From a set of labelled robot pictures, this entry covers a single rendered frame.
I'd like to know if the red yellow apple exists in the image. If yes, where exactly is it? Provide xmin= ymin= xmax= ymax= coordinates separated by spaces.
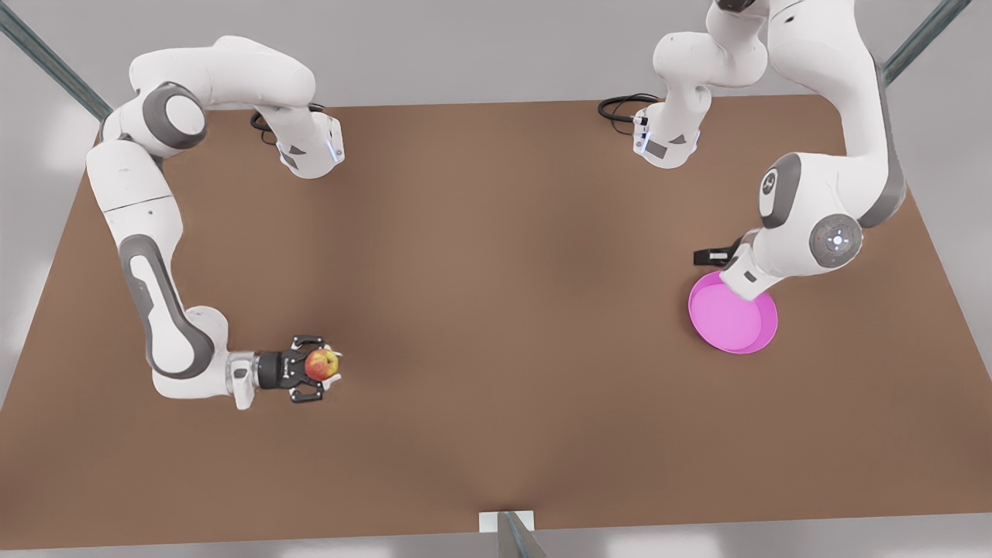
xmin=305 ymin=349 xmax=340 ymax=382

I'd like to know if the silver frame post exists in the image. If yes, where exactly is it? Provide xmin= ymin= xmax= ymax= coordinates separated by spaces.
xmin=496 ymin=511 xmax=549 ymax=558
xmin=883 ymin=0 xmax=974 ymax=85
xmin=0 ymin=3 xmax=114 ymax=122

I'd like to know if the pink round plate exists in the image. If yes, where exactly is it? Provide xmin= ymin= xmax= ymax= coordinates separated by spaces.
xmin=688 ymin=271 xmax=779 ymax=356

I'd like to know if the white frame post foot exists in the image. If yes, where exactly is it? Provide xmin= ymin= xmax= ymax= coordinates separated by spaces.
xmin=478 ymin=511 xmax=536 ymax=534

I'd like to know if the black cable loop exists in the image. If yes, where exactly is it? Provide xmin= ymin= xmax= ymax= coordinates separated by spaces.
xmin=250 ymin=103 xmax=327 ymax=134
xmin=598 ymin=93 xmax=661 ymax=138

